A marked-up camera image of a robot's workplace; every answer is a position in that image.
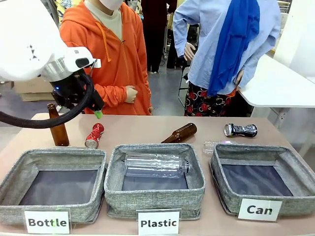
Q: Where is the person's right hand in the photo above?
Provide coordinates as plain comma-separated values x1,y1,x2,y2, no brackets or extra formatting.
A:
125,85,139,104

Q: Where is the white upright panel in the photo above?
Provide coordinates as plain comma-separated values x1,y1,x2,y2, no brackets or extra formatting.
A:
273,0,315,78

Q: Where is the white side table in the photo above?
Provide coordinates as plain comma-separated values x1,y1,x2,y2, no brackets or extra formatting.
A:
237,54,315,108

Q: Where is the grey fabric basket labelled Plastic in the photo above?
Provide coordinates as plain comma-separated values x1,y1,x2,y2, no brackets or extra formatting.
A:
104,143,206,221

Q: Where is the red crushed can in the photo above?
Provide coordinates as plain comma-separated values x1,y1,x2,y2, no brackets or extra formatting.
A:
84,122,104,149

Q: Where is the white Can label sign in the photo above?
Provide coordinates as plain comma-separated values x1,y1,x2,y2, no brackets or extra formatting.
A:
237,198,283,222

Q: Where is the mannequin hand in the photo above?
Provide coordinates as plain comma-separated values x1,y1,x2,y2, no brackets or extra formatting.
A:
184,42,196,62
234,69,245,87

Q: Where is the blue scarf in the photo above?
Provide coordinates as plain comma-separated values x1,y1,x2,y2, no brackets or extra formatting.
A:
207,0,261,97

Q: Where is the brown glass beer bottle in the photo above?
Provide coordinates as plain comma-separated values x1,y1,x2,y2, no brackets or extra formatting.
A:
47,103,70,147
160,122,198,144

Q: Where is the yellow floral shirt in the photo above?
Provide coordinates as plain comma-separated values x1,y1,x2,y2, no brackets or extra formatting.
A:
52,0,86,26

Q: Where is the mannequin right hand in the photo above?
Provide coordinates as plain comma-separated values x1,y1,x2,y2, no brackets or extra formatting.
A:
184,42,196,62

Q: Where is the person's left forearm orange sleeve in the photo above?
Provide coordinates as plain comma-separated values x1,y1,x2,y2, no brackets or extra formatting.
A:
138,72,153,109

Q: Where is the cardboard box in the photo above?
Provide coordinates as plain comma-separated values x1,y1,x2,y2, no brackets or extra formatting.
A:
10,78,55,102

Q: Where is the large clear plastic bottle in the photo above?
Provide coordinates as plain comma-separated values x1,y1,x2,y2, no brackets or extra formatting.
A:
124,152,194,178

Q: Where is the black red floral skirt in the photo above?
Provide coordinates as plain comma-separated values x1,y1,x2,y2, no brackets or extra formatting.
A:
184,82,238,117

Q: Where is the silver black crushed can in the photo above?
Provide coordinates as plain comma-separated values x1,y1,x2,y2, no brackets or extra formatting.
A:
223,123,258,138

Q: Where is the black folding chair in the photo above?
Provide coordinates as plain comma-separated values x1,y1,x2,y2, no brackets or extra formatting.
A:
177,65,191,107

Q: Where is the background person in black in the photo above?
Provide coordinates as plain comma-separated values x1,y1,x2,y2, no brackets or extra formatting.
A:
141,0,178,74

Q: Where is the grey fabric basket labelled Can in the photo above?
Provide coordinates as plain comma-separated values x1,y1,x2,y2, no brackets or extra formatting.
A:
209,143,315,217

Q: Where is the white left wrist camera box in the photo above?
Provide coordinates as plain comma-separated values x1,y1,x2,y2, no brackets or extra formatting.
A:
64,47,102,72

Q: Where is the white Bottle label sign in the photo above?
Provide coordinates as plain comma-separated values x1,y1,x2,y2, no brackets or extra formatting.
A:
24,209,71,235

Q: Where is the person in orange hoodie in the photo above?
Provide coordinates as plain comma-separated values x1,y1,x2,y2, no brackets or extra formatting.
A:
60,0,154,117

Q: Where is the grey fabric basket labelled Bottle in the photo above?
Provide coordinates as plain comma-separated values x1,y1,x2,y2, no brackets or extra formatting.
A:
0,147,108,226

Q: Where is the grey hanging jacket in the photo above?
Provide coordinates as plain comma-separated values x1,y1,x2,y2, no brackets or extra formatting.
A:
40,0,60,27

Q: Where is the white face mask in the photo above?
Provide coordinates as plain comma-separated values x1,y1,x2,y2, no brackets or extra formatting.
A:
99,0,127,11

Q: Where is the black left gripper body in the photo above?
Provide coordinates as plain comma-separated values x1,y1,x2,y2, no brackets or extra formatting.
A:
50,73,89,110

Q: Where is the light blue mannequin shirt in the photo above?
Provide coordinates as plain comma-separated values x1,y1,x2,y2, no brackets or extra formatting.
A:
172,0,282,95

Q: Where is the white Plastic label sign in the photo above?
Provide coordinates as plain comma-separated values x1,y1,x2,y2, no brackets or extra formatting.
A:
136,208,182,236

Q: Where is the small crushed clear plastic bottle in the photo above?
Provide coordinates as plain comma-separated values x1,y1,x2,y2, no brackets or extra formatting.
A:
203,140,239,155

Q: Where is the mannequin left hand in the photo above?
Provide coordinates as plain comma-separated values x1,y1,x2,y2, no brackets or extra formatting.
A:
234,69,245,87

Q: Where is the person's right forearm orange sleeve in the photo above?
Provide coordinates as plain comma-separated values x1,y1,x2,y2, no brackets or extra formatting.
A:
93,84,128,108

